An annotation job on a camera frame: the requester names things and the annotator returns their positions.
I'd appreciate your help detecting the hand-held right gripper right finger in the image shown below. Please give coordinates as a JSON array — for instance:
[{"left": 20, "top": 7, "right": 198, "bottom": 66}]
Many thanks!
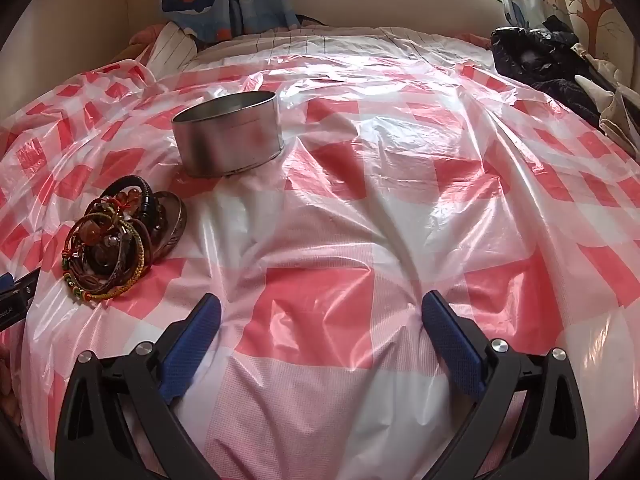
[{"left": 421, "top": 290, "right": 591, "bottom": 480}]

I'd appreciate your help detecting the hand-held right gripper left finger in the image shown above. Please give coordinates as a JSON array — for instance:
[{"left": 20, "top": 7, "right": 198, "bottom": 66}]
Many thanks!
[{"left": 54, "top": 292, "right": 223, "bottom": 480}]

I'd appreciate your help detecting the pile of assorted bracelets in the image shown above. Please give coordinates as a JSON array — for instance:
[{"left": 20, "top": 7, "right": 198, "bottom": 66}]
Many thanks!
[{"left": 61, "top": 175, "right": 188, "bottom": 306}]

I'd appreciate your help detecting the round metal tin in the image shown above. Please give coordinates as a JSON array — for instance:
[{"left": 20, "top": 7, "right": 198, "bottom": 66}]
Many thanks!
[{"left": 171, "top": 91, "right": 286, "bottom": 178}]

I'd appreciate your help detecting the red white checkered plastic sheet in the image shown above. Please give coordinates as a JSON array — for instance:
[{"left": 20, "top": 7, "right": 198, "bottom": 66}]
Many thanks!
[{"left": 0, "top": 35, "right": 640, "bottom": 480}]

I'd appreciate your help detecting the white striped pillow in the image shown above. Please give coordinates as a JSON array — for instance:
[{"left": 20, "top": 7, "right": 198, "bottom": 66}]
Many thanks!
[{"left": 145, "top": 22, "right": 198, "bottom": 81}]

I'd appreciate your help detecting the pink cloth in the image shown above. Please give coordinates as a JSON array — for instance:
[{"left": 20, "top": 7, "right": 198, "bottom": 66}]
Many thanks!
[{"left": 129, "top": 25, "right": 166, "bottom": 48}]

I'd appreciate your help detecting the beige cloth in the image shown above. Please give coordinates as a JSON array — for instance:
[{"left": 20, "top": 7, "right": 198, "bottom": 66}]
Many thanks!
[{"left": 572, "top": 42, "right": 640, "bottom": 156}]

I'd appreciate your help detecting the black jacket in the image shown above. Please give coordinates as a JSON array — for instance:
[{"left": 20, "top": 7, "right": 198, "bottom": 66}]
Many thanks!
[{"left": 490, "top": 15, "right": 616, "bottom": 128}]

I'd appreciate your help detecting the striped bed sheet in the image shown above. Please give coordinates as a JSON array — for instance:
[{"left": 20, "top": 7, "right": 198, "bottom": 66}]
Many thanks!
[{"left": 192, "top": 25, "right": 491, "bottom": 61}]

